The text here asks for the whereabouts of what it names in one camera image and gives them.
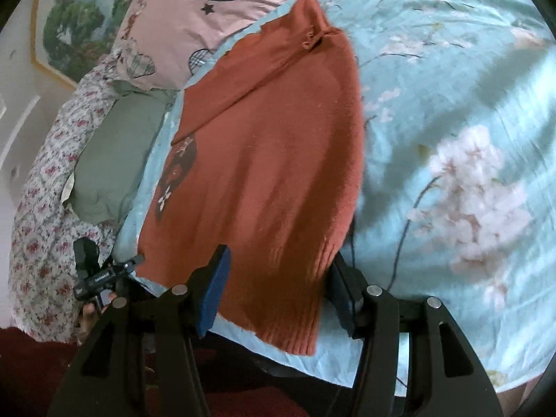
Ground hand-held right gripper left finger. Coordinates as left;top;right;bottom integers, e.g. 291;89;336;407
47;244;233;417

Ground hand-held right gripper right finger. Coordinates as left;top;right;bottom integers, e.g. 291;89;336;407
324;253;507;417

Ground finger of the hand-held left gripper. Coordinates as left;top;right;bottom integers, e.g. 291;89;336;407
109;255;145;273

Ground orange knit sweater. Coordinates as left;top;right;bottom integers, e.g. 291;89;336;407
138;0;366;357

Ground person's left hand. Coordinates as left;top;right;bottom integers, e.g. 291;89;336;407
77;293;117;340

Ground white red-flowered blanket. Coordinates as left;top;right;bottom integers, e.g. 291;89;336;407
8;50;146;345

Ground green pillow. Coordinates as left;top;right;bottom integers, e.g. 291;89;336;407
64;80;180;225

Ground blue floral bedsheet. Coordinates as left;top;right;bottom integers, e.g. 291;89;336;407
114;0;556;396

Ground framed landscape painting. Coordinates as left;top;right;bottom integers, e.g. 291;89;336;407
31;0;146;92

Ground pink heart-pattern pillow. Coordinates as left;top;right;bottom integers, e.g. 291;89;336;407
114;0;348;93

